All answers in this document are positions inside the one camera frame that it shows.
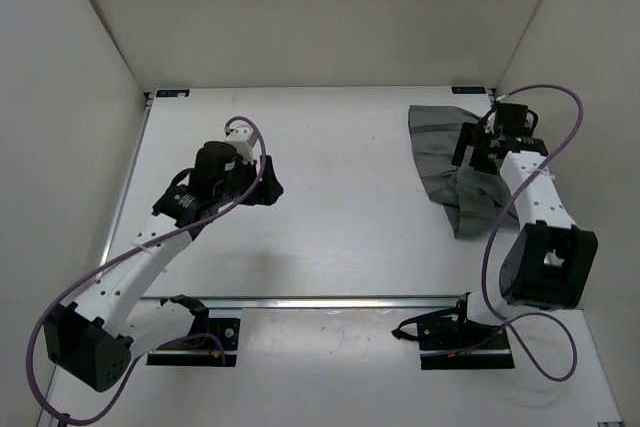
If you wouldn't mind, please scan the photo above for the grey pleated skirt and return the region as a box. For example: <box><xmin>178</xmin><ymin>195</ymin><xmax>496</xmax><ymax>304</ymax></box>
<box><xmin>408</xmin><ymin>105</ymin><xmax>511</xmax><ymax>240</ymax></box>

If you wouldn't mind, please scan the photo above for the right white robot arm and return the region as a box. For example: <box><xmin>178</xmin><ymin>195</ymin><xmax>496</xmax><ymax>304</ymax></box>
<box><xmin>393</xmin><ymin>102</ymin><xmax>598</xmax><ymax>350</ymax></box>

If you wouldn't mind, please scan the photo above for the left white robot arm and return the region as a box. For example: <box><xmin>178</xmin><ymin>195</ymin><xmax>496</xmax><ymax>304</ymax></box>
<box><xmin>44</xmin><ymin>141</ymin><xmax>284</xmax><ymax>392</ymax></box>

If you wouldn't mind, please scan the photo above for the right blue table sticker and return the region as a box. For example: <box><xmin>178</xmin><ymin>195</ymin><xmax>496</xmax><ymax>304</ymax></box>
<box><xmin>451</xmin><ymin>86</ymin><xmax>487</xmax><ymax>95</ymax></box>

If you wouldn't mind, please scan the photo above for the blue table sticker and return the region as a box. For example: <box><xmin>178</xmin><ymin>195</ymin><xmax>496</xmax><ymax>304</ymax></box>
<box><xmin>451</xmin><ymin>86</ymin><xmax>487</xmax><ymax>95</ymax></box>
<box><xmin>155</xmin><ymin>89</ymin><xmax>190</xmax><ymax>98</ymax></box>

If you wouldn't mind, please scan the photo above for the left blue table sticker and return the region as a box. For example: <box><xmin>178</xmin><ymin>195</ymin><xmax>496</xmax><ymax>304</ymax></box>
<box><xmin>155</xmin><ymin>89</ymin><xmax>190</xmax><ymax>98</ymax></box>

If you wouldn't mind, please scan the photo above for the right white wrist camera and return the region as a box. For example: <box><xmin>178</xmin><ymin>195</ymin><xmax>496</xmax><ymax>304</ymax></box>
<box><xmin>474</xmin><ymin>104</ymin><xmax>497</xmax><ymax>140</ymax></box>

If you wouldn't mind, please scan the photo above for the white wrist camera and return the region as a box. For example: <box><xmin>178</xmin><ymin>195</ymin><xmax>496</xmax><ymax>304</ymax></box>
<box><xmin>474</xmin><ymin>104</ymin><xmax>497</xmax><ymax>140</ymax></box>
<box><xmin>224</xmin><ymin>124</ymin><xmax>257</xmax><ymax>164</ymax></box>

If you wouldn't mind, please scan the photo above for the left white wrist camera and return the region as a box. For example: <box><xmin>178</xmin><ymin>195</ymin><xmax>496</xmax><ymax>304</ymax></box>
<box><xmin>224</xmin><ymin>124</ymin><xmax>257</xmax><ymax>164</ymax></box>

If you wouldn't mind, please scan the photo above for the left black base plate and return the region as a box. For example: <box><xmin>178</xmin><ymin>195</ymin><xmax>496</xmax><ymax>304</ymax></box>
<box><xmin>146</xmin><ymin>310</ymin><xmax>241</xmax><ymax>368</ymax></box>

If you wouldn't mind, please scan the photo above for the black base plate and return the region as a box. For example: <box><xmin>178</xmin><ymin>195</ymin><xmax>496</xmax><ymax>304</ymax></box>
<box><xmin>146</xmin><ymin>310</ymin><xmax>241</xmax><ymax>368</ymax></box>
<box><xmin>418</xmin><ymin>316</ymin><xmax>515</xmax><ymax>371</ymax></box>

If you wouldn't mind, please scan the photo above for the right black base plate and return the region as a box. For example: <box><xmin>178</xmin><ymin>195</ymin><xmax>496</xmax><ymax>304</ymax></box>
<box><xmin>418</xmin><ymin>316</ymin><xmax>515</xmax><ymax>371</ymax></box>

